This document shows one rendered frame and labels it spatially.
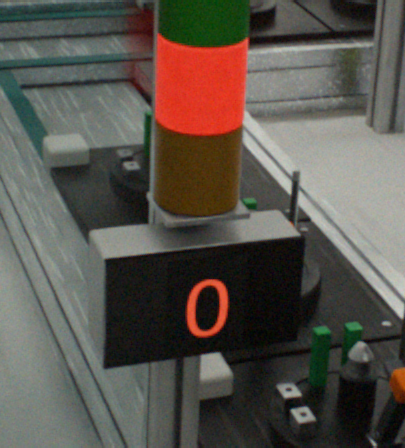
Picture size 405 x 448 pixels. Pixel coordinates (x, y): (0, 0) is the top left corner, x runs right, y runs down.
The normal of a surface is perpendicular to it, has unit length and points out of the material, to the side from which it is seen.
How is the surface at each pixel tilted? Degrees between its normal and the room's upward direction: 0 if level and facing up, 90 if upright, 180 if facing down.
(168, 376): 90
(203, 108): 90
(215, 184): 90
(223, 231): 0
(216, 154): 90
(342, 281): 0
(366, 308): 0
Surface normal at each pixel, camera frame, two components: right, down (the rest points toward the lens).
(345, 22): 0.06, -0.91
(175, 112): -0.50, 0.33
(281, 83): 0.35, 0.40
